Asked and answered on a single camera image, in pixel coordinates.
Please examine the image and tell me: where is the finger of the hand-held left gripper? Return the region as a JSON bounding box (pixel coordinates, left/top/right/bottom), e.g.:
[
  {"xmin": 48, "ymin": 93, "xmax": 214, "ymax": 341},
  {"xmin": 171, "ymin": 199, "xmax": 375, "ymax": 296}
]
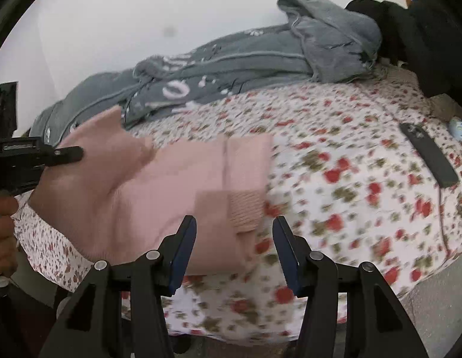
[{"xmin": 54, "ymin": 146, "xmax": 84, "ymax": 166}]

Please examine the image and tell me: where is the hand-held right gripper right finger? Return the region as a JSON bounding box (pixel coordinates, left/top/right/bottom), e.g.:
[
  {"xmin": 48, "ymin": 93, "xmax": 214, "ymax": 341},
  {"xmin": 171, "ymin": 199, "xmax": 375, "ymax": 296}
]
[{"xmin": 273, "ymin": 216, "xmax": 429, "ymax": 358}]

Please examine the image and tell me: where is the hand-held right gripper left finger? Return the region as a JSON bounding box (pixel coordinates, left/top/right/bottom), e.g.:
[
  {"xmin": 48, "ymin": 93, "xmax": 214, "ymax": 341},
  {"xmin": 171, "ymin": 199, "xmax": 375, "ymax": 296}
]
[{"xmin": 39, "ymin": 215, "xmax": 197, "ymax": 358}]

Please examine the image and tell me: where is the pink knit sweater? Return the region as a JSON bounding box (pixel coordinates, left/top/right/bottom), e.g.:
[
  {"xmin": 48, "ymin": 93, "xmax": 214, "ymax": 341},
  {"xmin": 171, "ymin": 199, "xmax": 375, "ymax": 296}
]
[{"xmin": 27, "ymin": 105, "xmax": 274, "ymax": 274}]

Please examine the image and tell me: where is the person's left hand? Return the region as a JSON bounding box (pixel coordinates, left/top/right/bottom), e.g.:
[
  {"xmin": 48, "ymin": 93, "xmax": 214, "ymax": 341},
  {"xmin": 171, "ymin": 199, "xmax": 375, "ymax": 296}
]
[{"xmin": 0, "ymin": 195, "xmax": 20, "ymax": 279}]

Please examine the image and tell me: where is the floral bed sheet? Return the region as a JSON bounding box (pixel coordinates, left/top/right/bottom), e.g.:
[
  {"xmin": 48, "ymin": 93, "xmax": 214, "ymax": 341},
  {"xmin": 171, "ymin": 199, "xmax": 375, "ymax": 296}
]
[{"xmin": 13, "ymin": 63, "xmax": 462, "ymax": 345}]

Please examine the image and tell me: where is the grey printed blanket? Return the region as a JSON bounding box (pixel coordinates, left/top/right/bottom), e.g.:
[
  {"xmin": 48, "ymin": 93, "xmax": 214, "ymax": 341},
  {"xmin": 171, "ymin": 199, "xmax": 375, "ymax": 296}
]
[{"xmin": 29, "ymin": 0, "xmax": 382, "ymax": 146}]

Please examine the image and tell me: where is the black clothing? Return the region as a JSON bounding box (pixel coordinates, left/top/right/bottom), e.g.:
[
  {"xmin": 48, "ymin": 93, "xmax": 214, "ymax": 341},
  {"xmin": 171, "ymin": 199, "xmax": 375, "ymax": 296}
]
[{"xmin": 344, "ymin": 0, "xmax": 462, "ymax": 98}]

